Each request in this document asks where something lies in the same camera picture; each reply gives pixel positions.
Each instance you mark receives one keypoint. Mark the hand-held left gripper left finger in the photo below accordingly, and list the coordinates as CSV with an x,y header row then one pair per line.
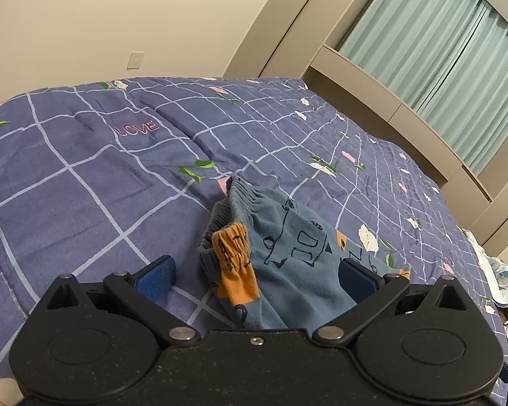
x,y
157,277

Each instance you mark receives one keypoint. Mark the purple checked blanket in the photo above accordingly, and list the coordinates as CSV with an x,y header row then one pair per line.
x,y
89,186

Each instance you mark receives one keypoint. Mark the beige wardrobe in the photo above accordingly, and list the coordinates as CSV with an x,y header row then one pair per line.
x,y
275,21
506,215

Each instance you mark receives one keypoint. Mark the beige window bench cabinet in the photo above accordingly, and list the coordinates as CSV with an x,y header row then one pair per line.
x,y
364,89

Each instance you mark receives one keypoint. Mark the blue pants with orange cars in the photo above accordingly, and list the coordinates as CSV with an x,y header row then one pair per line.
x,y
292,279

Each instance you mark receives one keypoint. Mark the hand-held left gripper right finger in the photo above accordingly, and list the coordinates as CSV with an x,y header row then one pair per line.
x,y
359,280

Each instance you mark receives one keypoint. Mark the teal curtain panel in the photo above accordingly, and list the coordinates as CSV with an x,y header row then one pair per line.
x,y
482,93
410,29

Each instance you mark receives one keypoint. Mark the white wall outlet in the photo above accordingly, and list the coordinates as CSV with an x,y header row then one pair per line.
x,y
136,60

